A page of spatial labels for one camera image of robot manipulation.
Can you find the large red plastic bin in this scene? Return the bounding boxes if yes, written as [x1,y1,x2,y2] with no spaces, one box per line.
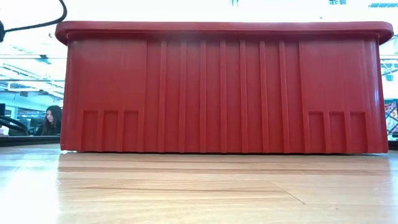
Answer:
[55,21,395,155]

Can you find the person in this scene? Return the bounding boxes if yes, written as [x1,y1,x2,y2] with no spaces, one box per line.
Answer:
[34,105,63,137]

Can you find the black curved object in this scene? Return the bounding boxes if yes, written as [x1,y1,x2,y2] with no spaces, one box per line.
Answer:
[0,115,30,137]

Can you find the colourful patterned panel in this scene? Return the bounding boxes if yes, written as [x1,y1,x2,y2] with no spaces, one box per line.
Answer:
[384,98,398,138]

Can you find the black aluminium frame rails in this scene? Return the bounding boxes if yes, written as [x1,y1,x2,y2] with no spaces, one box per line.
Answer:
[0,135,62,147]

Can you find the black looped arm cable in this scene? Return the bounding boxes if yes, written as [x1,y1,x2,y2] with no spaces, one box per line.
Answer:
[0,0,68,34]

